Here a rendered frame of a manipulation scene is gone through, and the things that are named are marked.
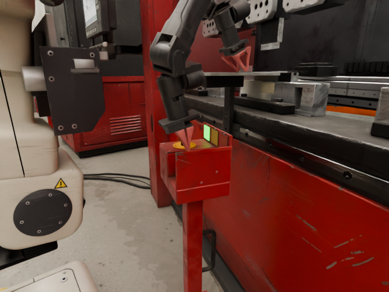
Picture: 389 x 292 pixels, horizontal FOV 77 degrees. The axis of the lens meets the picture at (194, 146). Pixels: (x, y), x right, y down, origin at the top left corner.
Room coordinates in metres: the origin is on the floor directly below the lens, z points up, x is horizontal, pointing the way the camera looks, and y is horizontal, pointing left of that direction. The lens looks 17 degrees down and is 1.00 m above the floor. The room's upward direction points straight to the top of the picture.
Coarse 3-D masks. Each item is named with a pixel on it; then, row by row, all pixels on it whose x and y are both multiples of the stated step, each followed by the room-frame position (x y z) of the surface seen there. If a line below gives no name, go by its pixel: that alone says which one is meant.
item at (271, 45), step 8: (264, 24) 0.97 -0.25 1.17; (272, 24) 0.93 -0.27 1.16; (280, 24) 0.90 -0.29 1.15; (264, 32) 0.97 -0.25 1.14; (272, 32) 0.93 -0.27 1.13; (280, 32) 0.90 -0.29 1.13; (264, 40) 0.97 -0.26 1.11; (272, 40) 0.92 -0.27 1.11; (280, 40) 0.90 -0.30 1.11; (264, 48) 0.98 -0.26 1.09; (272, 48) 0.93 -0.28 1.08
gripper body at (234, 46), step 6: (234, 24) 0.88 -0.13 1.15; (228, 30) 0.86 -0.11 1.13; (234, 30) 0.87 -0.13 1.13; (222, 36) 0.87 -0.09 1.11; (228, 36) 0.86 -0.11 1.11; (234, 36) 0.87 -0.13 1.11; (222, 42) 0.89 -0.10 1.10; (228, 42) 0.87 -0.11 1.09; (234, 42) 0.87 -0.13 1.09; (240, 42) 0.85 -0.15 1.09; (246, 42) 0.86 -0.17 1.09; (222, 48) 0.92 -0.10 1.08; (228, 48) 0.86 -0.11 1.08; (234, 48) 0.84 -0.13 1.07
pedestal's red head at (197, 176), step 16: (160, 144) 0.74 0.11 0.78; (208, 144) 0.74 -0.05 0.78; (160, 160) 0.75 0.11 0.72; (176, 160) 0.58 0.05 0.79; (192, 160) 0.59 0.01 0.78; (208, 160) 0.61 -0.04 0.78; (224, 160) 0.62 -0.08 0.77; (176, 176) 0.58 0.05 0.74; (192, 176) 0.59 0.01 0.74; (208, 176) 0.61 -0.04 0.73; (224, 176) 0.62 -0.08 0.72; (176, 192) 0.58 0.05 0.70; (192, 192) 0.59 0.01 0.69; (208, 192) 0.61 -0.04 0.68; (224, 192) 0.62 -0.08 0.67
